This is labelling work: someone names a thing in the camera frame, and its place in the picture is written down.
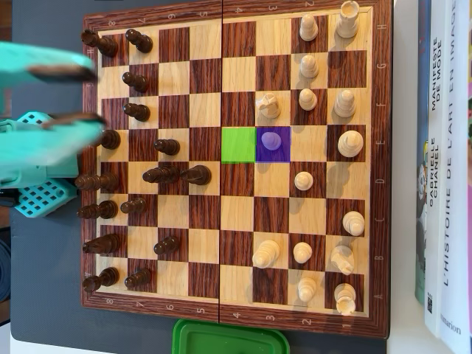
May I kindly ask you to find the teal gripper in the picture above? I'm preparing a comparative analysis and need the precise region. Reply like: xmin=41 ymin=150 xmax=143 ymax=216
xmin=0 ymin=39 xmax=107 ymax=190

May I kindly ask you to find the light chess pawn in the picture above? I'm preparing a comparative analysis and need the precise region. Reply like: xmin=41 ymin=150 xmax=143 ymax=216
xmin=297 ymin=277 xmax=318 ymax=302
xmin=299 ymin=54 xmax=320 ymax=79
xmin=298 ymin=13 xmax=319 ymax=42
xmin=294 ymin=171 xmax=315 ymax=192
xmin=260 ymin=131 xmax=283 ymax=151
xmin=293 ymin=241 xmax=313 ymax=264
xmin=298 ymin=88 xmax=319 ymax=112

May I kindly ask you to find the dark chess king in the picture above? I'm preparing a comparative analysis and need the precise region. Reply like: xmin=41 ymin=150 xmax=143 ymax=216
xmin=99 ymin=129 xmax=122 ymax=150

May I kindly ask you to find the dark chess pawn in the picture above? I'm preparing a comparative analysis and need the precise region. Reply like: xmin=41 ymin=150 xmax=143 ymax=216
xmin=153 ymin=138 xmax=181 ymax=156
xmin=125 ymin=28 xmax=154 ymax=53
xmin=122 ymin=72 xmax=150 ymax=94
xmin=123 ymin=103 xmax=151 ymax=122
xmin=153 ymin=236 xmax=181 ymax=255
xmin=119 ymin=197 xmax=148 ymax=215
xmin=124 ymin=268 xmax=152 ymax=290

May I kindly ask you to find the dark chess queen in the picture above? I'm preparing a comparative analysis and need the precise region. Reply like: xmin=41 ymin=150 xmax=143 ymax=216
xmin=74 ymin=173 xmax=119 ymax=192

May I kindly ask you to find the dark chess bishop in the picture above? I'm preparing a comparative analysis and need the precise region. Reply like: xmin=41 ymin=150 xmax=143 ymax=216
xmin=76 ymin=200 xmax=119 ymax=221
xmin=142 ymin=165 xmax=181 ymax=184

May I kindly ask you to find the dark chess knight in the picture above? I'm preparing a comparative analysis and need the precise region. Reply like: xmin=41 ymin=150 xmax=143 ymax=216
xmin=82 ymin=233 xmax=122 ymax=255
xmin=179 ymin=164 xmax=212 ymax=187

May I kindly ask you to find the light chess knight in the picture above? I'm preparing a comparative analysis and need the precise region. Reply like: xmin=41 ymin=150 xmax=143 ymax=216
xmin=256 ymin=91 xmax=281 ymax=119
xmin=330 ymin=245 xmax=355 ymax=276

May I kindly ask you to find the wooden chess board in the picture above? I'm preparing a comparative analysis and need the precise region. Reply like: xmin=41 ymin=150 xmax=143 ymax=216
xmin=80 ymin=0 xmax=392 ymax=341

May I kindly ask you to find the light chess king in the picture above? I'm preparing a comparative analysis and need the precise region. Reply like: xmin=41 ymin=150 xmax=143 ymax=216
xmin=337 ymin=130 xmax=364 ymax=159

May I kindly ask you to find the light chess rook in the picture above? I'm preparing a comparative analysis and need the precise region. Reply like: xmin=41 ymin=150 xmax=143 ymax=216
xmin=335 ymin=0 xmax=361 ymax=39
xmin=333 ymin=282 xmax=358 ymax=316

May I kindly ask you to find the dark grey roll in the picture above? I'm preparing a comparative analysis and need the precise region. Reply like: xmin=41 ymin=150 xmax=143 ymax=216
xmin=0 ymin=237 xmax=12 ymax=305

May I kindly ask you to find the wooden chessboard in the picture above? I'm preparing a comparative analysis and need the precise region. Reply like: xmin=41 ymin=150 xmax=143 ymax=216
xmin=10 ymin=0 xmax=392 ymax=354

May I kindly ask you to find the green plastic container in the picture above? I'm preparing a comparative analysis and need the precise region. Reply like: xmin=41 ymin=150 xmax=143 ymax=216
xmin=171 ymin=318 xmax=291 ymax=354

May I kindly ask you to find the illustrated cover book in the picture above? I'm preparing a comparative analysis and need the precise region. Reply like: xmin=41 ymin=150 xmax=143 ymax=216
xmin=414 ymin=0 xmax=433 ymax=305

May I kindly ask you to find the white Gabrielle Chanel book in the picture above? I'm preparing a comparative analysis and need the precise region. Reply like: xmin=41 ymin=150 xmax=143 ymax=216
xmin=423 ymin=0 xmax=449 ymax=339

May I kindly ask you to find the white art history book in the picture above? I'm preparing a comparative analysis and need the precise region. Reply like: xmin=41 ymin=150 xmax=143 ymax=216
xmin=438 ymin=0 xmax=472 ymax=354

